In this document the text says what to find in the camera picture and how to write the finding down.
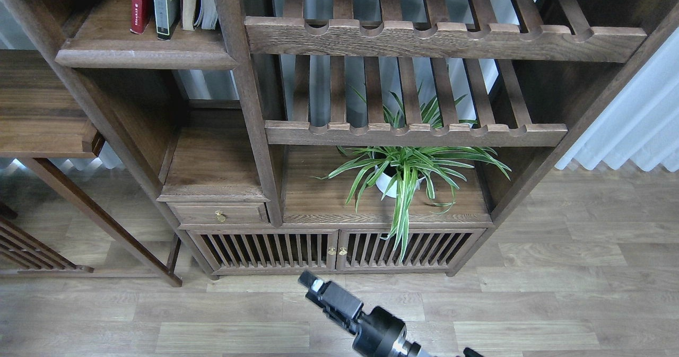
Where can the dark wooden bookshelf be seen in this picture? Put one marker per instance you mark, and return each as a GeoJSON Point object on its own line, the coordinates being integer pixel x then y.
{"type": "Point", "coordinates": [244, 118]}

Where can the wooden side furniture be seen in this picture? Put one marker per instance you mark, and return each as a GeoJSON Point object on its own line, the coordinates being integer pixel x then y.
{"type": "Point", "coordinates": [33, 258]}

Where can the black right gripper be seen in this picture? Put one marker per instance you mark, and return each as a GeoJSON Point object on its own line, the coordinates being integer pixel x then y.
{"type": "Point", "coordinates": [377, 334]}

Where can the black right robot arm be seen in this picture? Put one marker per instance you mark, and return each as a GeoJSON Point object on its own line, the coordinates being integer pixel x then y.
{"type": "Point", "coordinates": [424, 350]}

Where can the white curtain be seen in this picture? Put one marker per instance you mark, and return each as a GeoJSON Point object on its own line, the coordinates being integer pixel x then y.
{"type": "Point", "coordinates": [640, 124]}

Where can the white plant pot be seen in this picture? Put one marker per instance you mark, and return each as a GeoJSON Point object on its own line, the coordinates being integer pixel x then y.
{"type": "Point", "coordinates": [389, 175]}

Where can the upright books on shelf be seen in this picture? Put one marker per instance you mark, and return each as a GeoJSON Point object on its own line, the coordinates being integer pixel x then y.
{"type": "Point", "coordinates": [198, 13]}

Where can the green spider plant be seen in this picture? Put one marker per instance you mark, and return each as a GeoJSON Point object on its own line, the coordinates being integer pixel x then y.
{"type": "Point", "coordinates": [442, 161]}

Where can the green and grey book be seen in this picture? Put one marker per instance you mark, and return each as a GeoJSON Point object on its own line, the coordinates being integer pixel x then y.
{"type": "Point", "coordinates": [166, 14]}

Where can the red cover book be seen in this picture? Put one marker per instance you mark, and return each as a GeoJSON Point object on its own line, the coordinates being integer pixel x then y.
{"type": "Point", "coordinates": [140, 15]}

